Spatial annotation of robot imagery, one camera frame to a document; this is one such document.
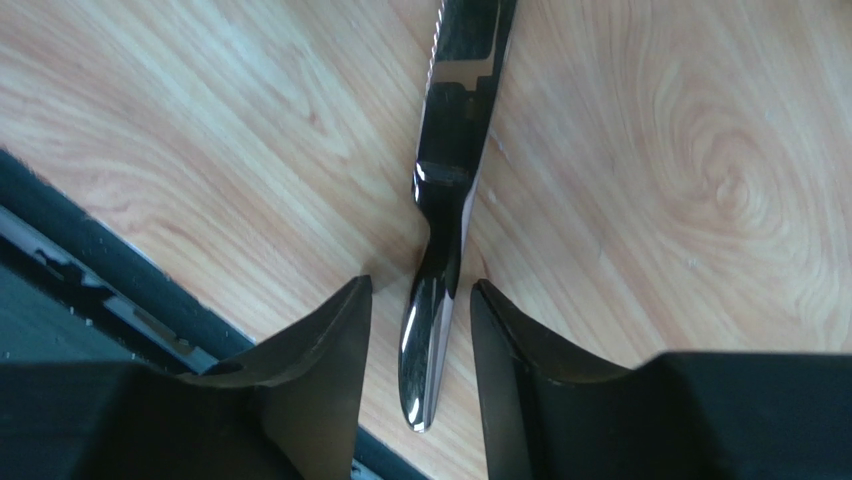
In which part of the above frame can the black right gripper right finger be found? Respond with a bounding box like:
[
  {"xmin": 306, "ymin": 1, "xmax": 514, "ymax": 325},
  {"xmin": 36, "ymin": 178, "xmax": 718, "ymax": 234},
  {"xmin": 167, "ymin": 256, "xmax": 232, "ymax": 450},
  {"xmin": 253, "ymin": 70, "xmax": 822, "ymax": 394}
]
[{"xmin": 470, "ymin": 279, "xmax": 657, "ymax": 479}]

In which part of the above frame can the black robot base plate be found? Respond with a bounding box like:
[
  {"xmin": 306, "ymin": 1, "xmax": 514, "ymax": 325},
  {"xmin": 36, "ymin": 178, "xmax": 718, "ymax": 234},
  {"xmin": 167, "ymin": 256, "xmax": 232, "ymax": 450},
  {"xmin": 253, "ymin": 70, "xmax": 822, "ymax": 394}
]
[{"xmin": 0, "ymin": 147, "xmax": 434, "ymax": 480}]

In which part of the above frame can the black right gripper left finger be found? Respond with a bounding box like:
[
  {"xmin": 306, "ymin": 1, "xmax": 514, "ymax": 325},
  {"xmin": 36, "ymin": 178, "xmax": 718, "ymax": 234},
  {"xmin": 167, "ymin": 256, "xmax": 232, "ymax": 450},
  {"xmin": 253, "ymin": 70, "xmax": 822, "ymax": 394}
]
[{"xmin": 179, "ymin": 275, "xmax": 373, "ymax": 479}]

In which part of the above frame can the silver table knife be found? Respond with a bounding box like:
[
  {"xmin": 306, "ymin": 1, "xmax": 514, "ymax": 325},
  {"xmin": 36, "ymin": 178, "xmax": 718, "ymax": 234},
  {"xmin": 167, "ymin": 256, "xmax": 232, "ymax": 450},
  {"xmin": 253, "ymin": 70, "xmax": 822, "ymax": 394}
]
[{"xmin": 398, "ymin": 1, "xmax": 517, "ymax": 433}]

